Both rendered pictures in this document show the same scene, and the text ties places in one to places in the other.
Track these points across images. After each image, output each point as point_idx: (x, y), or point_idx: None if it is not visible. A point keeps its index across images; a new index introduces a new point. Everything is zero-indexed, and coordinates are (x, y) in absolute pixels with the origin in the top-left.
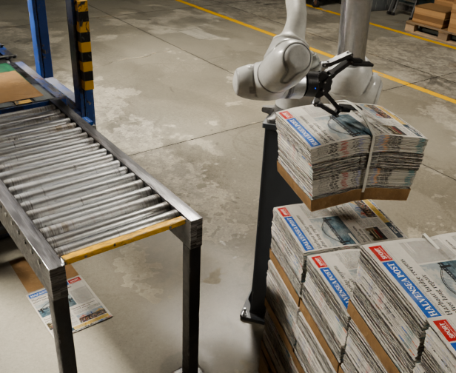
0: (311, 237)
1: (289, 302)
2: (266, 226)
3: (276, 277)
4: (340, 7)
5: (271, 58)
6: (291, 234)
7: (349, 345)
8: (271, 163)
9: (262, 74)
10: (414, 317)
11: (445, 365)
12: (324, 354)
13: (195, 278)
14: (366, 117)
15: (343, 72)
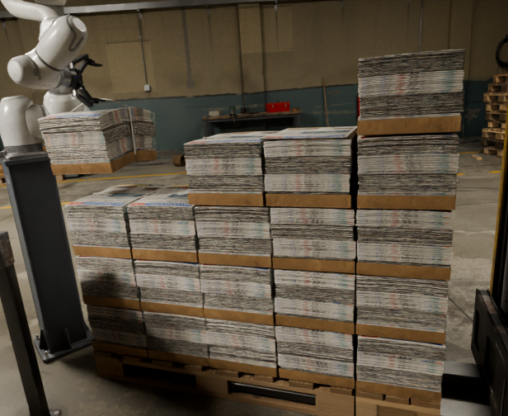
0: (115, 201)
1: (119, 265)
2: (39, 258)
3: (92, 262)
4: None
5: (54, 29)
6: (98, 206)
7: (199, 229)
8: (24, 196)
9: (46, 49)
10: (250, 147)
11: (285, 153)
12: (178, 263)
13: (19, 300)
14: None
15: (62, 98)
